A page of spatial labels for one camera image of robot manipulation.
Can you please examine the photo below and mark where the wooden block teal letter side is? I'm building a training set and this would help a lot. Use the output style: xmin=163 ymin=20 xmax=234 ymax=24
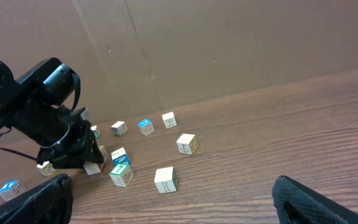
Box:
xmin=111 ymin=121 xmax=128 ymax=136

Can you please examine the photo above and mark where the wooden block blue side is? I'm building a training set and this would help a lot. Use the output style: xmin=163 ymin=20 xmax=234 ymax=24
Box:
xmin=111 ymin=147 xmax=131 ymax=166

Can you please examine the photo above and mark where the wooden block left middle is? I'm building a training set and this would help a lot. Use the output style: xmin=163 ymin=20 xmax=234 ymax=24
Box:
xmin=36 ymin=161 xmax=57 ymax=177

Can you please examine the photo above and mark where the blue top wooden block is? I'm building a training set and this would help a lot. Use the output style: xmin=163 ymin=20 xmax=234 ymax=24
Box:
xmin=137 ymin=118 xmax=155 ymax=136

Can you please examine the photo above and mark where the plain wooden block far left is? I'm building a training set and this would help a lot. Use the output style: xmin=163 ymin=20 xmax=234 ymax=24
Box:
xmin=78 ymin=107 xmax=91 ymax=121

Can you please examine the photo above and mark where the leaf drawing wooden block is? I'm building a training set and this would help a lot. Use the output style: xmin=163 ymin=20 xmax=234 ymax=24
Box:
xmin=83 ymin=161 xmax=105 ymax=175

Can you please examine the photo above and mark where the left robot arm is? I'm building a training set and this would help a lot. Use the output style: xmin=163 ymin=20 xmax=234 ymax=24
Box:
xmin=0 ymin=57 xmax=103 ymax=169

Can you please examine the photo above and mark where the wooden block drawing top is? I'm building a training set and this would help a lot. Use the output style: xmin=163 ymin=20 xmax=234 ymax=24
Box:
xmin=162 ymin=112 xmax=177 ymax=129

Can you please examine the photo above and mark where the green 7 wooden block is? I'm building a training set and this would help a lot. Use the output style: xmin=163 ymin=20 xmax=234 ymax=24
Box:
xmin=109 ymin=164 xmax=134 ymax=187

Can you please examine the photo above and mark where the wooden block far right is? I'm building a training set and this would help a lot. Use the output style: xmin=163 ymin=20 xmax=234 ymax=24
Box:
xmin=177 ymin=134 xmax=199 ymax=155

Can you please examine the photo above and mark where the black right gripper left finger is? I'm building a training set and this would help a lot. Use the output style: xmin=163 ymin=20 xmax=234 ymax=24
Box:
xmin=0 ymin=173 xmax=73 ymax=224

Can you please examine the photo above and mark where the cardboard backdrop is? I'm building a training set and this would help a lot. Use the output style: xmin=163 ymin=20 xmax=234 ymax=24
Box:
xmin=0 ymin=0 xmax=358 ymax=149

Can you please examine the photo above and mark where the blue X wooden block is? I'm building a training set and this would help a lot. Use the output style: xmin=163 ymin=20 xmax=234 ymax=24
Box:
xmin=0 ymin=179 xmax=25 ymax=202

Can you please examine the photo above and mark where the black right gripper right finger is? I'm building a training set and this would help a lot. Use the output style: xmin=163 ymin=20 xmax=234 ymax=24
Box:
xmin=272 ymin=175 xmax=358 ymax=224

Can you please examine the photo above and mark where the wooden block lower right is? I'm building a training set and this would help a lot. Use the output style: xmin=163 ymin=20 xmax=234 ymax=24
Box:
xmin=154 ymin=167 xmax=178 ymax=194

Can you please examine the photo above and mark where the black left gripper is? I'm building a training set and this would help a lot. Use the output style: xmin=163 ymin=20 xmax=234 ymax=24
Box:
xmin=35 ymin=106 xmax=104 ymax=169

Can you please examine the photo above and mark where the yellow top wooden block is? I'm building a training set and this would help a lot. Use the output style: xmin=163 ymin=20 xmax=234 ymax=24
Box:
xmin=99 ymin=146 xmax=109 ymax=162

